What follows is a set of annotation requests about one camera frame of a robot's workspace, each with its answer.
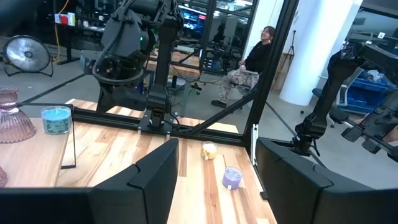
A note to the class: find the wooden background table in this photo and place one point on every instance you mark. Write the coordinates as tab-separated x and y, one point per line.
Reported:
186	70

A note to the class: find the round metal floor fan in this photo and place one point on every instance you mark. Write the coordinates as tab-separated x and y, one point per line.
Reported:
28	54

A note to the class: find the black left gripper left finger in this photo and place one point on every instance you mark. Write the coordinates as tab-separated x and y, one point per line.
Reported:
155	193

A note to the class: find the wall screen showing video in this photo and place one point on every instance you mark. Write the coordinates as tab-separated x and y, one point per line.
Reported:
192	21

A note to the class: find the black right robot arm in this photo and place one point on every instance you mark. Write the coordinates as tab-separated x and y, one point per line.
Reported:
163	62

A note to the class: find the black aluminium rig frame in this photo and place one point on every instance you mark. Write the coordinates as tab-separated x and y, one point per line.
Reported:
268	77

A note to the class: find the teal jar candle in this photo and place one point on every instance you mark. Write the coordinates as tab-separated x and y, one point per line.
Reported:
56	123

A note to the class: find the blue storage bins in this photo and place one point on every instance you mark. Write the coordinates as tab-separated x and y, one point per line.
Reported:
363	96

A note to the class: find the yellow jar candle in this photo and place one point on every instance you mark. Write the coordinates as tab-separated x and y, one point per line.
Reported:
209	152

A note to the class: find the seated person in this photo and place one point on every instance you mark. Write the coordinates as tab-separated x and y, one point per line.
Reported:
258	57

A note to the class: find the pink and white box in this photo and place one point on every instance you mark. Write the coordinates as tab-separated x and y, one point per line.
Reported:
63	19

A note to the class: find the purple jar candle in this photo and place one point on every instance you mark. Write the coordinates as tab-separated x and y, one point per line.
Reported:
231	178

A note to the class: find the pink ribbed glass candle holder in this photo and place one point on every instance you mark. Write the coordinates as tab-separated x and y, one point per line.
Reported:
15	124
2	177

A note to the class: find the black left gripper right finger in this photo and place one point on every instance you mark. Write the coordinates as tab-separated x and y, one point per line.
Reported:
295	193

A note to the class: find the black background robot arm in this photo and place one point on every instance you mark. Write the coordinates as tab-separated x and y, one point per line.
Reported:
329	93

